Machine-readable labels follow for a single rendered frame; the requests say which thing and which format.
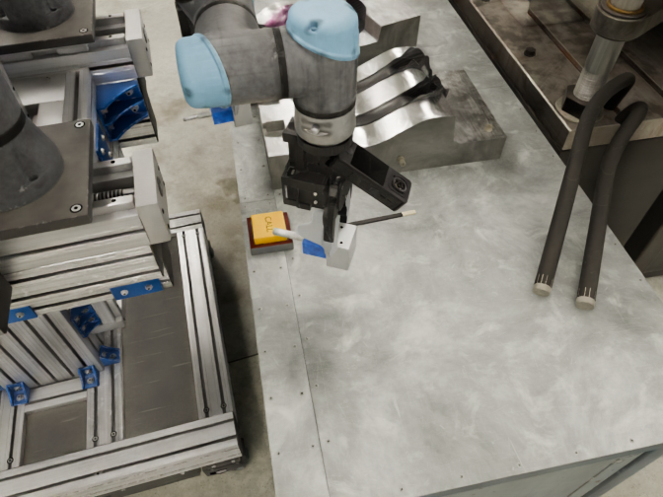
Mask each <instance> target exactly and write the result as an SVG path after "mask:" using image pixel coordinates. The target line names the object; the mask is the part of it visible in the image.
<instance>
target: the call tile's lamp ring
mask: <svg viewBox="0 0 663 497"><path fill-rule="evenodd" d="M283 215H284V219H285V224H286V229H287V231H290V226H289V220H288V215H287V212H283ZM251 220H252V217H250V218H247V221H248V229H249V236H250V244H251V249H257V248H263V247H270V246H276V245H283V244H290V243H293V241H292V239H288V241H281V242H275V243H268V244H261V245H254V238H253V231H252V224H251Z"/></svg>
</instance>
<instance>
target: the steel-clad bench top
mask: <svg viewBox="0 0 663 497"><path fill-rule="evenodd" d="M402 1H404V2H405V3H406V4H408V5H409V7H411V8H412V9H413V10H415V11H416V12H417V13H419V14H420V23H419V30H418V38H417V45H416V47H418V48H420V49H421V50H422V52H423V53H424V55H425V56H426V55H427V56H429V65H430V68H431V69H432V72H441V71H449V70H458V69H464V70H465V72H466V73H467V75H468V76H469V78H470V79H471V81H472V82H473V84H474V86H475V87H476V89H477V90H478V92H479V94H480V96H481V97H482V99H483V100H484V102H485V103H486V105H487V107H488V108H489V110H490V111H491V113H492V114H493V116H494V117H495V119H496V121H497V122H498V124H499V125H500V127H501V128H502V130H503V132H504V133H505V135H506V136H507V138H506V141H505V144H504V147H503V150H502V153H501V156H500V159H493V160H486V161H479V162H472V163H465V164H458V165H451V166H444V167H437V168H430V169H422V170H415V171H408V172H401V173H400V174H401V175H403V176H404V177H405V178H407V179H409V180H410V181H411V189H410V193H409V197H408V201H407V203H406V204H405V205H404V206H402V207H401V208H400V209H399V210H397V211H393V210H391V209H390V208H388V207H387V206H385V205H384V204H382V203H381V202H379V201H378V200H376V199H375V198H373V197H372V196H370V195H369V194H368V193H366V192H365V191H363V190H362V189H360V188H359V187H357V186H356V185H354V184H352V192H351V198H350V207H349V214H348V220H347V223H350V222H355V221H360V220H365V219H370V218H375V217H380V216H386V215H391V214H396V213H401V212H406V211H410V210H415V212H416V214H413V215H408V216H403V217H399V218H394V219H389V220H384V221H379V222H374V223H369V224H364V225H359V226H357V231H356V249H355V252H354V255H353V258H352V260H351V262H350V265H349V268H348V271H347V270H342V269H338V268H334V267H329V266H327V260H326V259H325V258H322V257H317V256H313V255H308V254H304V253H303V248H302V241H297V240H293V243H294V249H290V250H286V251H285V252H284V250H283V251H277V252H270V253H264V254H257V255H252V254H251V248H250V240H249V233H248V225H247V218H250V217H252V215H257V214H263V213H270V212H277V211H282V212H287V213H288V218H289V223H290V228H291V231H292V232H296V233H298V232H297V227H298V225H300V224H305V223H309V222H311V221H312V215H313V212H314V211H315V210H317V209H319V208H315V207H312V208H311V211H309V210H305V209H300V208H297V207H295V206H291V205H286V204H283V195H282V188H280V189H274V190H272V186H271V180H270V175H269V169H268V164H267V158H266V154H265V148H264V143H263V137H262V132H261V126H260V121H259V115H258V104H256V105H253V106H251V111H252V117H253V123H252V124H248V125H243V126H239V127H236V126H235V123H234V121H230V126H231V135H232V143H233V151H234V159H235V167H236V175H237V183H238V190H239V198H240V206H241V215H242V223H243V231H244V239H245V247H246V255H247V263H248V270H249V278H250V286H251V295H252V303H253V311H254V319H255V327H256V335H257V343H258V357H259V365H260V374H261V382H262V390H263V398H264V406H265V414H266V422H267V430H268V438H269V445H270V454H271V462H272V470H273V478H274V486H275V494H276V497H419V496H424V495H429V494H433V493H438V492H442V491H447V490H451V489H456V488H460V487H465V486H470V485H474V484H479V483H483V482H488V481H491V480H496V479H501V478H505V477H510V476H514V475H519V474H523V473H528V472H532V471H537V470H542V469H546V468H551V467H555V466H560V465H564V464H569V463H574V462H582V461H586V460H591V459H595V458H599V457H604V456H608V455H613V454H617V453H622V452H626V451H631V450H635V449H640V448H645V447H649V446H654V445H658V444H663V303H662V301H661V300H660V299H659V297H658V296H657V294H656V293H655V291H654V290H653V289H652V287H651V286H650V284H649V283H648V282H647V280H646V279H645V277H644V276H643V275H642V273H641V272H640V270H639V269H638V268H637V266H636V265H635V263H634V262H633V260H632V259H631V258H630V256H629V255H628V253H627V252H626V250H625V249H624V247H623V246H622V245H621V243H620V242H619V240H618V239H617V238H616V236H615V235H614V233H613V232H612V230H611V229H610V228H609V226H608V225H607V230H606V236H605V242H604V249H603V255H602V262H601V268H600V275H599V282H598V288H597V295H596V301H595V308H594V309H593V310H582V309H579V308H577V307H576V305H575V303H576V297H577V291H578V285H579V279H580V273H581V267H582V262H583V256H584V251H585V245H586V239H587V233H588V227H589V222H590V216H591V210H592V202H591V201H590V199H589V198H588V197H587V195H586V194H585V192H584V191H583V190H582V188H581V187H580V185H579V184H578V188H577V192H576V196H575V200H574V203H573V207H572V211H571V215H570V219H569V223H568V227H567V231H566V234H565V238H564V242H563V246H562V250H561V254H560V258H559V262H558V265H557V269H556V273H555V277H554V281H553V284H552V290H551V294H550V295H549V296H547V297H542V296H539V295H536V294H535V293H534V292H533V287H534V283H535V279H536V275H537V272H538V268H539V265H540V261H541V257H542V254H543V250H544V246H545V243H546V239H547V235H548V232H549V228H550V224H551V221H552V217H553V212H554V208H555V205H556V201H557V197H558V194H559V190H560V186H561V183H562V179H563V175H564V172H565V168H566V166H565V164H564V163H563V161H562V160H561V159H560V157H559V156H558V154H557V153H556V152H555V150H554V149H553V147H552V146H551V144H550V143H549V141H548V140H547V138H546V137H545V136H544V134H543V133H542V131H541V130H540V129H539V127H538V126H537V124H536V123H535V122H534V120H533V119H532V117H531V116H530V115H529V114H528V113H527V111H526V110H525V109H524V107H523V106H522V104H521V103H520V101H519V100H518V99H517V97H516V96H515V94H514V93H513V92H512V90H511V89H510V87H509V86H508V85H507V83H506V82H505V80H504V79H503V78H502V76H501V75H500V73H499V72H498V70H497V69H496V68H495V66H494V65H493V63H492V62H491V61H490V59H489V58H488V56H487V55H486V54H485V52H484V51H483V49H482V48H481V47H480V45H479V43H478V42H477V40H476V39H475V38H474V36H473V35H472V33H471V32H470V31H469V29H468V28H467V26H466V25H465V24H464V22H463V21H462V19H461V18H460V17H459V15H458V14H457V12H456V11H455V9H454V8H453V7H452V5H451V4H450V2H449V1H448V0H402ZM273 192H274V193H273ZM274 196H275V198H274ZM275 202H276V204H275ZM276 207H277V209H276ZM347 223H346V224H347ZM285 255H286V257H285ZM286 260H287V263H286ZM287 266H288V268H287ZM288 271H289V273H288ZM289 277H290V279H289ZM290 282H291V284H290ZM291 288H292V290H291ZM292 293H293V295H292ZM293 299H294V301H293ZM294 304H295V306H294ZM295 309H296V312H295ZM296 315H297V317H296ZM297 320H298V322H297ZM298 325H299V327H298ZM299 330H300V333H299ZM300 336H301V338H300ZM301 341H302V343H301ZM302 347H303V349H302ZM303 352H304V354H303ZM304 357H305V360H304ZM305 363H306V365H305ZM306 368H307V371H306ZM307 374H308V376H307ZM308 379H309V382H308ZM309 385H310V386H309ZM310 390H311V392H310ZM311 396H312V397H311ZM312 401H313V403H312ZM313 405H314V408H313ZM314 411H315V413H314ZM315 416H316V419H315ZM316 422H317V424H316ZM317 427H318V430H317ZM318 433H319V435H318ZM319 438H320V441H319ZM320 444H321V445H320ZM321 449H322V451H321ZM322 454H323V456H322ZM323 460H324V462H323ZM324 465H325V467H324ZM325 471H326V472H325ZM326 476H327V478H326ZM327 482H328V483H327ZM328 487H329V489H328ZM329 493H330V494H329Z"/></svg>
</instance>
